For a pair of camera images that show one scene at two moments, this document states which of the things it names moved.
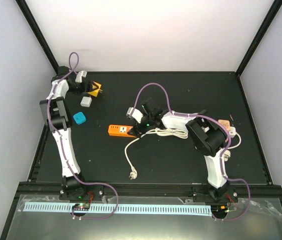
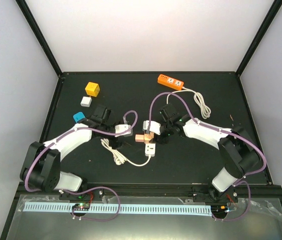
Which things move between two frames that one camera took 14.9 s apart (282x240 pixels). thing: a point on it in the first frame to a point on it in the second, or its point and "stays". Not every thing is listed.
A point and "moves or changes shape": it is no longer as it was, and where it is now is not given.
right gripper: x=143 y=130 to x=161 y=140
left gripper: x=85 y=89 to x=115 y=143
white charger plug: x=86 y=101 stays
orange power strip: x=120 y=130 moves or changes shape
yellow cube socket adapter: x=96 y=88 stays
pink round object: x=226 y=123 to x=145 y=138
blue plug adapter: x=79 y=118 stays
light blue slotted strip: x=100 y=208 stays
